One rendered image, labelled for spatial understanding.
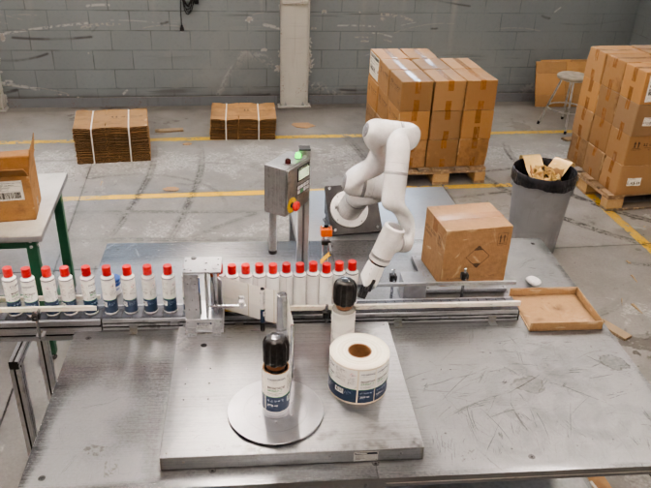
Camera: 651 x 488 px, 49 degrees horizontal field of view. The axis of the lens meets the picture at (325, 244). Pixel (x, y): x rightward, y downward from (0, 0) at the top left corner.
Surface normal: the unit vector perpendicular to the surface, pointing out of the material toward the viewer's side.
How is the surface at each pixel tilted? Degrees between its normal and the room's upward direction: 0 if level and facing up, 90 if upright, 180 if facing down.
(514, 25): 90
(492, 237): 90
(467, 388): 0
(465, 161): 92
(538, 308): 0
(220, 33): 90
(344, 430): 0
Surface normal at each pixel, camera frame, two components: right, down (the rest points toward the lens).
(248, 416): 0.04, -0.88
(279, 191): -0.50, 0.40
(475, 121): 0.15, 0.46
